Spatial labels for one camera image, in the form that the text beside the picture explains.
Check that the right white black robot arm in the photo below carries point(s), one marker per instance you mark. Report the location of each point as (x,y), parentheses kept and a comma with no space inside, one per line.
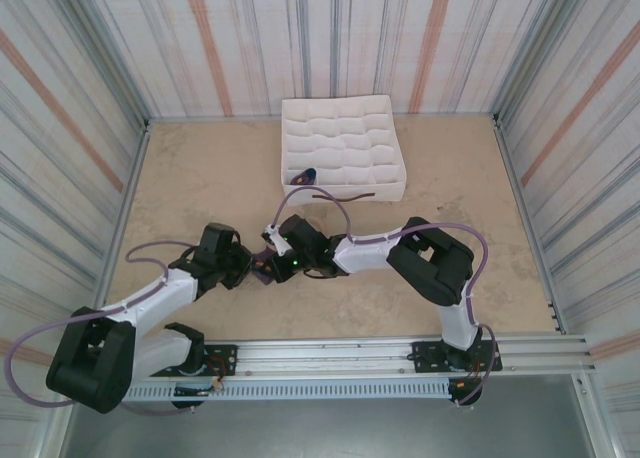
(365,253)

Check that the white fabric organizer box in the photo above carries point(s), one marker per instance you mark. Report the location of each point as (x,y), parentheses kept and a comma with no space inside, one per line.
(345,143)

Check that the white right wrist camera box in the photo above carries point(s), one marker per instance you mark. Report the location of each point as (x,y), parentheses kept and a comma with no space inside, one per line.
(275,238)

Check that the aluminium frame edge profile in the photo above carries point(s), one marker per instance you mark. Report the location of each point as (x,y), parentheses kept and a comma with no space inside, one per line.
(136,168)
(511,168)

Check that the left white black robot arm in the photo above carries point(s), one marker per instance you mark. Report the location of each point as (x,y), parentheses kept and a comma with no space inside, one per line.
(150,298)

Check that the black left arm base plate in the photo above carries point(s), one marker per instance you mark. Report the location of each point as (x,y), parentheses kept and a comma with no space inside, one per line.
(225,350)

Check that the purple sock with tan toe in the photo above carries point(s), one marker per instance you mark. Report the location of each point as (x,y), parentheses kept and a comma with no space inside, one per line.
(264,278)

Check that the purple sock with orange cuff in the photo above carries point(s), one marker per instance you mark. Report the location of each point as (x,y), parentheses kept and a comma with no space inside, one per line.
(307,175)

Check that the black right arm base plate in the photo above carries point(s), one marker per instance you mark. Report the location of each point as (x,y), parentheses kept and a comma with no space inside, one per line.
(425,355)

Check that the aluminium mounting rail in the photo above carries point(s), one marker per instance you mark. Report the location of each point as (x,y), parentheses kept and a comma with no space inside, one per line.
(325,358)

